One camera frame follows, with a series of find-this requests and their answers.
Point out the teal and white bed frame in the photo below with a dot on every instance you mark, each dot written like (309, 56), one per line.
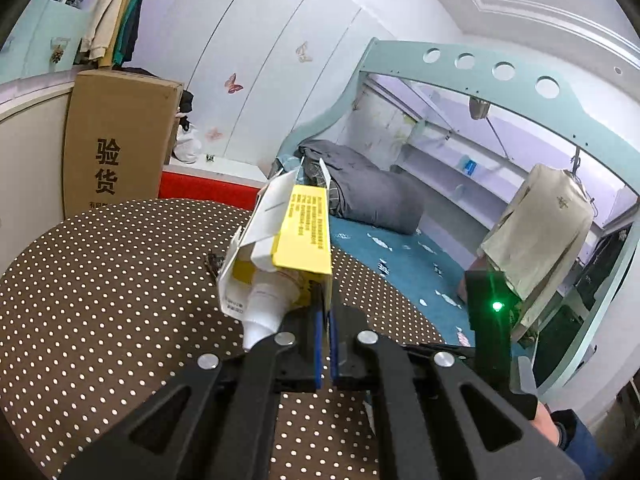
(400, 57)

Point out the brown cardboard box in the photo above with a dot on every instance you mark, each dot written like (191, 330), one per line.
(120, 125)

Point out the white wardrobe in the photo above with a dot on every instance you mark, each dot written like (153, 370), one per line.
(260, 60)

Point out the grey duvet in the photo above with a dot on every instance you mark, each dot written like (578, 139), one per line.
(370, 195)

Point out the blue packet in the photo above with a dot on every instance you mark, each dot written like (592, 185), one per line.
(469, 166)

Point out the small dark scrap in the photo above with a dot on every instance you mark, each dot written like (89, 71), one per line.
(215, 263)

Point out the person's right forearm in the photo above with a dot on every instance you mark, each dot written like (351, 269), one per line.
(547, 427)

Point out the white plastic bag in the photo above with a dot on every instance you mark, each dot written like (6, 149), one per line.
(187, 147)

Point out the pink butterfly sticker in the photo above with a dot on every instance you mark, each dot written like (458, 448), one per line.
(231, 82)

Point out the green hanging garment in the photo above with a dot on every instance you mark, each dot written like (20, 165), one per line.
(132, 25)

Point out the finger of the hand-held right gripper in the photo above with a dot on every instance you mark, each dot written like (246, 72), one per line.
(425, 349)

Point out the beige hanging shirt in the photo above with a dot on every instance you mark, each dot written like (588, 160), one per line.
(540, 230)

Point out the yellow white cardboard box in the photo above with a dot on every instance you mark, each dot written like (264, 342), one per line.
(300, 230)

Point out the light teal cabinet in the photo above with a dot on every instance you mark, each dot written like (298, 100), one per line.
(30, 45)

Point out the white tube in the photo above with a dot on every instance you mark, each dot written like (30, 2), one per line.
(265, 305)

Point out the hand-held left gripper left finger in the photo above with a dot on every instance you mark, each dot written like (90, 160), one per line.
(317, 347)

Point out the red storage box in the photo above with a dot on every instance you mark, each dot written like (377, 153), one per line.
(200, 189)

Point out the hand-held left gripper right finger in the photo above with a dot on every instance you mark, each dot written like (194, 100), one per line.
(336, 350)

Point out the teal candy-print blanket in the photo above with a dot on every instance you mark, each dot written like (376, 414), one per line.
(400, 265)

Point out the beige hanging clothes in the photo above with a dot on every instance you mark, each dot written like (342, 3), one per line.
(107, 15)

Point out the pale butterfly sticker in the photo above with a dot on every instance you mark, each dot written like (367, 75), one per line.
(302, 52)
(214, 133)

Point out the black cloth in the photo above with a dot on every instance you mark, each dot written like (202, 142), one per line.
(186, 102)

